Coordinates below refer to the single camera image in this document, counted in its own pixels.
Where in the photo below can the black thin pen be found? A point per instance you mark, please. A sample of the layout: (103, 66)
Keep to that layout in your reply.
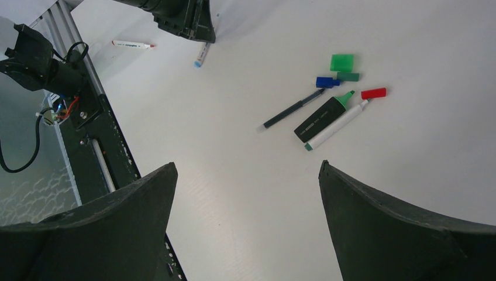
(288, 111)

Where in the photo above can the blue pen cap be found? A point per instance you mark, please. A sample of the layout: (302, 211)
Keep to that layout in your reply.
(327, 82)

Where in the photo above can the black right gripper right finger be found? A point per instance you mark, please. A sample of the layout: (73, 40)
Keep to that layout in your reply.
(377, 236)

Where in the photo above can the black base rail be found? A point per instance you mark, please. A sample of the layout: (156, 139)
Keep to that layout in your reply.
(99, 157)

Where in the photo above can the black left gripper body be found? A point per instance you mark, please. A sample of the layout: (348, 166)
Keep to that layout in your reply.
(189, 19)

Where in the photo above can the green highlighter cap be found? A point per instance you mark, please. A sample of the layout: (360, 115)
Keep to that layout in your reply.
(342, 62)

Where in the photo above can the black green highlighter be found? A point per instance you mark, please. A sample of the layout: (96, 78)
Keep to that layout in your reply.
(330, 111)

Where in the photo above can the red pen cap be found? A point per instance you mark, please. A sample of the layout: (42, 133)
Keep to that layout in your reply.
(374, 93)

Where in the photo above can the white marker green end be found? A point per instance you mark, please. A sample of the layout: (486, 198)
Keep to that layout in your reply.
(334, 127)

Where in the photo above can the aluminium frame rail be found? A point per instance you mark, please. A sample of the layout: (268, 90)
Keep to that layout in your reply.
(58, 26)

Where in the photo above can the white marker red tip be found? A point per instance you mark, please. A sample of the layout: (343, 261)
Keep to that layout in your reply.
(136, 45)

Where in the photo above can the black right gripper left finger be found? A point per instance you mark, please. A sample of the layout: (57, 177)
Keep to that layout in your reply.
(119, 236)

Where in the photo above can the dark green pen cap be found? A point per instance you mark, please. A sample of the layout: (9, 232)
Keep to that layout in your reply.
(348, 76)

